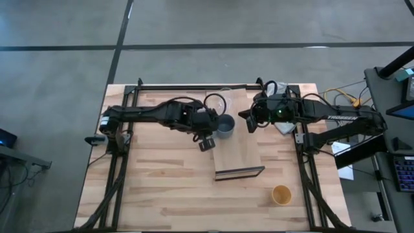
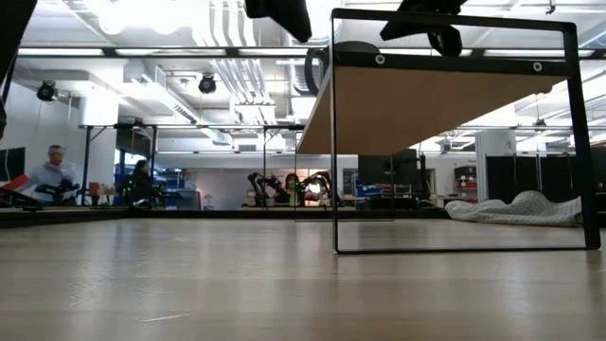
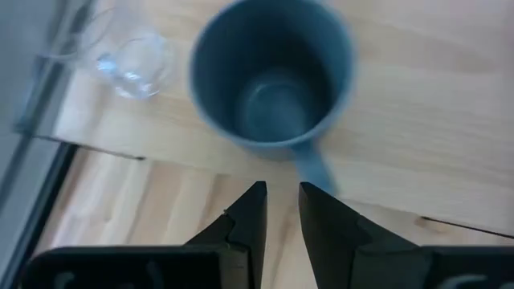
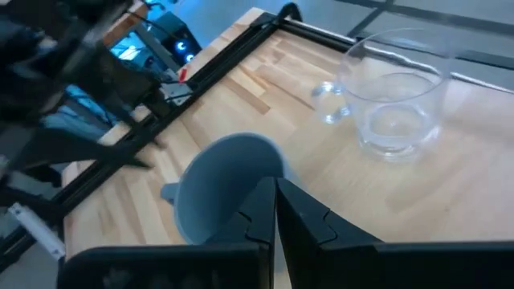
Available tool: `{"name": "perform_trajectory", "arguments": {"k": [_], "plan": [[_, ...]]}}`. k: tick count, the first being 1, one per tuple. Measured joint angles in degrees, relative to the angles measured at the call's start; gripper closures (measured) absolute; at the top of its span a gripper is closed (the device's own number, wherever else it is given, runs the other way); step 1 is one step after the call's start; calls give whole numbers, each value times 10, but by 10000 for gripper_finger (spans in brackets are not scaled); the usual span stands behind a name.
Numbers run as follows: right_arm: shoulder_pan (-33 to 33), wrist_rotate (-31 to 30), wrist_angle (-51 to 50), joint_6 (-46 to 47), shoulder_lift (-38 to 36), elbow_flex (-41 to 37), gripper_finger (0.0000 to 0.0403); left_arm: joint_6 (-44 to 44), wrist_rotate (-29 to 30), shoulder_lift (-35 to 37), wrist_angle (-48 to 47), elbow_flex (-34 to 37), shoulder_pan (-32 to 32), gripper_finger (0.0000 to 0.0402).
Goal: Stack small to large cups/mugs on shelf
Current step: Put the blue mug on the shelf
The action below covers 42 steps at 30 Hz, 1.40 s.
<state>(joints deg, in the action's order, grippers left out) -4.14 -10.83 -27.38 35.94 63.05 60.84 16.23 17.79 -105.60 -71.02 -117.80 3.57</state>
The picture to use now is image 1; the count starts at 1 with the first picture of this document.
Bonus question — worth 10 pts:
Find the clear glass cup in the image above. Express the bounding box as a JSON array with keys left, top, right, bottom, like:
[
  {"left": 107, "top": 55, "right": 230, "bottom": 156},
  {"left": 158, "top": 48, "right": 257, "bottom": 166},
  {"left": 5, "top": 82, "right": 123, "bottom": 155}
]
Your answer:
[{"left": 204, "top": 87, "right": 234, "bottom": 116}]

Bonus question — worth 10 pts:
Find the black table edge rail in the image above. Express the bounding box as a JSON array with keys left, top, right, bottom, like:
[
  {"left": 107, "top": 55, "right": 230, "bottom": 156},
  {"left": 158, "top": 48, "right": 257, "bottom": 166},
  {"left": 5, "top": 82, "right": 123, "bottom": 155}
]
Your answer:
[{"left": 48, "top": 228, "right": 389, "bottom": 233}]

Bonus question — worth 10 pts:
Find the yellow ribbed cup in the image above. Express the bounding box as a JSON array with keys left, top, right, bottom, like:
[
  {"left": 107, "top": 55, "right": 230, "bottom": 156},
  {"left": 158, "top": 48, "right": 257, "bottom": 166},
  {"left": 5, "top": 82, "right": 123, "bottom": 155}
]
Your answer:
[{"left": 271, "top": 184, "right": 293, "bottom": 206}]

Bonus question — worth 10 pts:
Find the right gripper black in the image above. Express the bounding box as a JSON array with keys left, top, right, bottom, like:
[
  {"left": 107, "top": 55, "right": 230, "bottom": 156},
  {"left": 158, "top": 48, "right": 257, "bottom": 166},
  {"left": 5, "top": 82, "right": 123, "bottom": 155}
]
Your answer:
[{"left": 237, "top": 98, "right": 301, "bottom": 134}]

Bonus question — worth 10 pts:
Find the grey desk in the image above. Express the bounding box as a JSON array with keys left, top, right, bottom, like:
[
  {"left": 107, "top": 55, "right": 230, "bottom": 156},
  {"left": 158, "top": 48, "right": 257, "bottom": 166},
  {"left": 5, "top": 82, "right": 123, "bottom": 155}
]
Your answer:
[{"left": 364, "top": 66, "right": 414, "bottom": 233}]

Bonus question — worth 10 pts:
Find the black cable bundle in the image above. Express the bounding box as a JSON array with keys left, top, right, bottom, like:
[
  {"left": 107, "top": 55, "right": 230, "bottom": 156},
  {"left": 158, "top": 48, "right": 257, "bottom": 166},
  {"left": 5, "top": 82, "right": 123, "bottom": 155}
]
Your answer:
[{"left": 0, "top": 158, "right": 43, "bottom": 195}]

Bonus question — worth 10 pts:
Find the yellow cable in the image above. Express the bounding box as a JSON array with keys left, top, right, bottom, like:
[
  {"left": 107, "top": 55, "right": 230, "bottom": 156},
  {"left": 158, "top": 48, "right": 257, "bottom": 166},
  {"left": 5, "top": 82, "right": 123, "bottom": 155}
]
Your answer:
[{"left": 323, "top": 87, "right": 363, "bottom": 108}]

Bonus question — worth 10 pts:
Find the grey ceramic mug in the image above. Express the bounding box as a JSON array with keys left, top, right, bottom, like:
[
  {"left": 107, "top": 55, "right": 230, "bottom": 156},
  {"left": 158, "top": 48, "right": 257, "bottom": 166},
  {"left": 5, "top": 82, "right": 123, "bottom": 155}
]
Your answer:
[{"left": 215, "top": 113, "right": 236, "bottom": 140}]

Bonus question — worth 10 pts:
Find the white paper sheet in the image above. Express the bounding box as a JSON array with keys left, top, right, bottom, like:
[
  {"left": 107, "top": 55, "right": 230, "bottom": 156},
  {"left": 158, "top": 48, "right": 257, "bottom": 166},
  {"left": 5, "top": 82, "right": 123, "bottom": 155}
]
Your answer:
[{"left": 331, "top": 141, "right": 355, "bottom": 181}]

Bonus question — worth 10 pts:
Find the dark side desk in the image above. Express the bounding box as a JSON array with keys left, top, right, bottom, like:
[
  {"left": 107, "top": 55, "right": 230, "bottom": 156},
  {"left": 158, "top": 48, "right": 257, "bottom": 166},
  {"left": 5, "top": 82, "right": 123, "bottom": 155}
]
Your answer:
[{"left": 0, "top": 144, "right": 52, "bottom": 171}]

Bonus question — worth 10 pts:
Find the white grey cloth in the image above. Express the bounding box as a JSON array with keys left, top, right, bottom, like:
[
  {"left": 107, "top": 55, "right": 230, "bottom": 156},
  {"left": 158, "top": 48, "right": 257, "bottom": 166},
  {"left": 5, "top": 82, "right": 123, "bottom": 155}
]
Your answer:
[{"left": 274, "top": 121, "right": 298, "bottom": 136}]

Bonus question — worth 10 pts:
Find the teal box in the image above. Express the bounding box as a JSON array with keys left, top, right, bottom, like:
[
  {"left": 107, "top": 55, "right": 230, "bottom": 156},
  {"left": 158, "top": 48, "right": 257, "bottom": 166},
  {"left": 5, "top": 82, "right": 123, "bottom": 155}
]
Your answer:
[{"left": 395, "top": 67, "right": 414, "bottom": 82}]

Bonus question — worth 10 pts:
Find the black right arm cable loop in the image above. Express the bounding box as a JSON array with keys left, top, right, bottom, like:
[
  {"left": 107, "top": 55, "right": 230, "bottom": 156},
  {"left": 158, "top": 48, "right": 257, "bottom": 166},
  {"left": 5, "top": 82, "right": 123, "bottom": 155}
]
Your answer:
[{"left": 263, "top": 80, "right": 279, "bottom": 97}]

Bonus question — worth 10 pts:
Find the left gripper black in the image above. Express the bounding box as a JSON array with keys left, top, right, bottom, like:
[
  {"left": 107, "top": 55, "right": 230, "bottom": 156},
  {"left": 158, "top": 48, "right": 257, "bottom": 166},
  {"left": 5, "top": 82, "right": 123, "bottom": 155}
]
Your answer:
[{"left": 193, "top": 109, "right": 221, "bottom": 139}]

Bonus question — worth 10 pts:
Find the blue lit screen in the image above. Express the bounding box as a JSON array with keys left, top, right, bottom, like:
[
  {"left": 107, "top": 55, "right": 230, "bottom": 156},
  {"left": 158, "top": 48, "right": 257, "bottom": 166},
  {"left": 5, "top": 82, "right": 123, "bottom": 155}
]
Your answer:
[{"left": 385, "top": 102, "right": 414, "bottom": 121}]

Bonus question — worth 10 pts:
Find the black aluminium table frame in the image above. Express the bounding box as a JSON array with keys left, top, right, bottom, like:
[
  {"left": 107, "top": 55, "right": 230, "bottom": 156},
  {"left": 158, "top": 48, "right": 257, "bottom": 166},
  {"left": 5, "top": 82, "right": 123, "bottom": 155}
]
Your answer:
[{"left": 76, "top": 77, "right": 352, "bottom": 231}]

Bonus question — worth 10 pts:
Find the black device with blue light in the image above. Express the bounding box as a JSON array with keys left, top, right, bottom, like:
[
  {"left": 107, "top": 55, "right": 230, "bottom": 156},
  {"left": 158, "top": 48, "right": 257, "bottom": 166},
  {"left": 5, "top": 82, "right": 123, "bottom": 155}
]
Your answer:
[{"left": 0, "top": 128, "right": 18, "bottom": 149}]

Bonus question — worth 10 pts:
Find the crumpled clear plastic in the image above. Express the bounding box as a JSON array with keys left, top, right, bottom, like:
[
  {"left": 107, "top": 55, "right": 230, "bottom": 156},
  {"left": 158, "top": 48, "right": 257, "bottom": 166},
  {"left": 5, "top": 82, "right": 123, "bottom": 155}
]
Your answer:
[{"left": 274, "top": 81, "right": 289, "bottom": 94}]

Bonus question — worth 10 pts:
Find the black pole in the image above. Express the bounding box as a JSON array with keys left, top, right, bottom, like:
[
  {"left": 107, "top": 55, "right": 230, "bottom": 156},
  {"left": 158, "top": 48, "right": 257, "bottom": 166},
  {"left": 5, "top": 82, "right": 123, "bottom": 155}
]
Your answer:
[{"left": 378, "top": 45, "right": 414, "bottom": 80}]

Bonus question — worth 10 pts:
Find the black flat panel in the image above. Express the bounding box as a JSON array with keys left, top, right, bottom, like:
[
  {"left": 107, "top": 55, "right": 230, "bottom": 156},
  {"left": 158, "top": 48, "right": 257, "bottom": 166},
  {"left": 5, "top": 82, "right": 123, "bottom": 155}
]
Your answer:
[{"left": 334, "top": 134, "right": 388, "bottom": 170}]

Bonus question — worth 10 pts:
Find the black triangular bracket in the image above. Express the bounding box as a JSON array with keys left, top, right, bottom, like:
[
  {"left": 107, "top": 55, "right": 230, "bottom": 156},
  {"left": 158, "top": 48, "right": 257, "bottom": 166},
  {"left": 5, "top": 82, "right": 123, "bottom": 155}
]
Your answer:
[{"left": 391, "top": 137, "right": 409, "bottom": 151}]

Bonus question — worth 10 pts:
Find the keyboard with coloured keys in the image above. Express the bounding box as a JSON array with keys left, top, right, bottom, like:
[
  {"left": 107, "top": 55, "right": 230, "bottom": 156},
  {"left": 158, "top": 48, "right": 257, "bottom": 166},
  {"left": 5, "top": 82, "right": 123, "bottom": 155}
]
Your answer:
[{"left": 393, "top": 154, "right": 414, "bottom": 194}]

